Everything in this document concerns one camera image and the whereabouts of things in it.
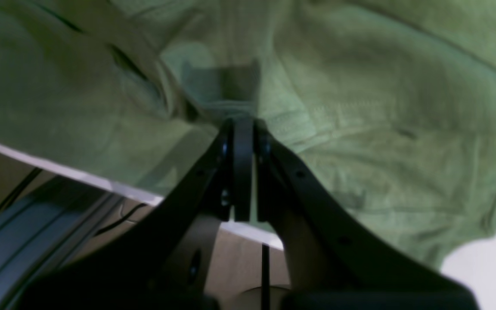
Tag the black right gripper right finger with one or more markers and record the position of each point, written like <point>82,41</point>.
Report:
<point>334,262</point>

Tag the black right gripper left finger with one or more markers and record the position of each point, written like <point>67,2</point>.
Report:
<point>161,263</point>

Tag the green t-shirt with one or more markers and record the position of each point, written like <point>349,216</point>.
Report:
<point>391,103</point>

